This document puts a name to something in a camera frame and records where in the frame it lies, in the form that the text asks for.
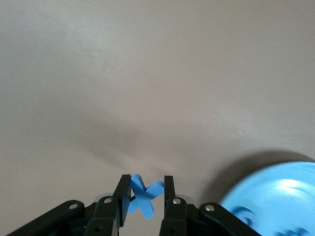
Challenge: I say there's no blue letter X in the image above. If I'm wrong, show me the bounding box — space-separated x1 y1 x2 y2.
127 174 165 220

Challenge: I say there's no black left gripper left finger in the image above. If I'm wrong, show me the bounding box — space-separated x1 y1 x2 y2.
4 174 131 236

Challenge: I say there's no blue capital letter G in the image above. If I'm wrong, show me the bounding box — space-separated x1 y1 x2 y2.
231 206 254 225

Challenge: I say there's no blue letter E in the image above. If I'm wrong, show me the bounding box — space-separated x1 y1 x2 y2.
275 227 311 236

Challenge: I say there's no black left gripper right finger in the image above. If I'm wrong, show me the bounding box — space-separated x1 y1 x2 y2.
158 175 261 236

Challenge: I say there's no blue plate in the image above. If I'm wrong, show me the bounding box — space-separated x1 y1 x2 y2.
219 161 315 236

